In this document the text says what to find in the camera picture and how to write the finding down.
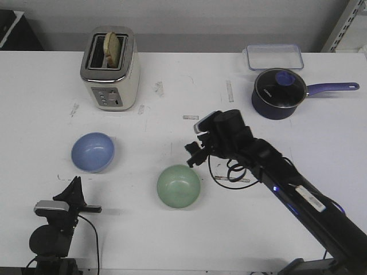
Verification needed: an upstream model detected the black box in corner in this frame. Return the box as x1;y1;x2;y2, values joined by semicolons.
1;9;44;51

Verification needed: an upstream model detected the clear plastic food container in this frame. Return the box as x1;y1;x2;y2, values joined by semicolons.
242;44;304;71

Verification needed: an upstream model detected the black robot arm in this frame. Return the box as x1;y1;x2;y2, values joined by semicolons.
76;110;366;274
29;176;102;274

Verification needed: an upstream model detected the bread slice in toaster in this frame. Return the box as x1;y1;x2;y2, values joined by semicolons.
103;32;120;68

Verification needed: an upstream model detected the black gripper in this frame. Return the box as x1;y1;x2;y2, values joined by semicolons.
185;131;227;168
47;176;102;232

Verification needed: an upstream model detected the white metal shelf rail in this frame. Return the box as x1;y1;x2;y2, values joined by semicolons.
321;1;366;53

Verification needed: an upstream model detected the cream two-slot toaster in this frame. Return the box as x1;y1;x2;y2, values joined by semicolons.
80;26;140;111

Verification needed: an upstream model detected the blue bowl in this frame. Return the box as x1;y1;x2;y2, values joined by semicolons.
71;132;115;173

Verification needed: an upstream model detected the green bowl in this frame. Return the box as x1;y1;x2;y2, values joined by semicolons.
157;164;201;209

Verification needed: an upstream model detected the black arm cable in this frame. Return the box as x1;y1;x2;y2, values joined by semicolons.
208;154;260;190
26;214;100;273

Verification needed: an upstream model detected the glass pot lid purple knob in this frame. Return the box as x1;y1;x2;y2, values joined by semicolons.
255;68;307;108

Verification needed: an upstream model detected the purple saucepan with handle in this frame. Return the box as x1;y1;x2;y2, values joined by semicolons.
251;68;360;120

